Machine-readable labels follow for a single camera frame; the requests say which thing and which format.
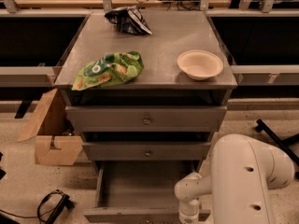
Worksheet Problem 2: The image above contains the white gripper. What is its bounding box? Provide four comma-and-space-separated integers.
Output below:
174, 173, 201, 224

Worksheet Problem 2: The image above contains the grey bottom drawer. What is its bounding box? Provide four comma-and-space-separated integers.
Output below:
83, 161, 211, 224

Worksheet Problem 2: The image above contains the grey drawer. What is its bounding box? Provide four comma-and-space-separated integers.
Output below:
83, 161, 211, 224
83, 142, 210, 161
65, 105, 227, 133

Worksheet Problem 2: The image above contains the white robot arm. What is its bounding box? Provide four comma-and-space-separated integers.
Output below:
174, 134, 294, 224

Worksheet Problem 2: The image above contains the grey drawer cabinet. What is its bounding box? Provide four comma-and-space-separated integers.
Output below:
53, 9, 238, 173

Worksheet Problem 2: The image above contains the grey middle drawer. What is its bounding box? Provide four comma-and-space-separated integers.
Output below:
83, 142, 210, 161

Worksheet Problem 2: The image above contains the grey top drawer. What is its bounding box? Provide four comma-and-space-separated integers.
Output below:
65, 105, 227, 133

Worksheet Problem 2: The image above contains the black metal stand leg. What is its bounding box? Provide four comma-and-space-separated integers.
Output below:
255, 119, 299, 167

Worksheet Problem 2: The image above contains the white paper bowl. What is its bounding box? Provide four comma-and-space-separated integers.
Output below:
177, 50, 224, 80

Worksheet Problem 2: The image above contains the brown cardboard box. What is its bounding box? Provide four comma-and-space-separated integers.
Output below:
17, 89, 82, 166

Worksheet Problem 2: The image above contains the green chip bag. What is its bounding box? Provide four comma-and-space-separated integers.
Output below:
72, 51, 144, 91

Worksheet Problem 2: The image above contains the dark blue chip bag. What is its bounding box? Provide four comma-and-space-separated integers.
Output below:
105, 6, 152, 35

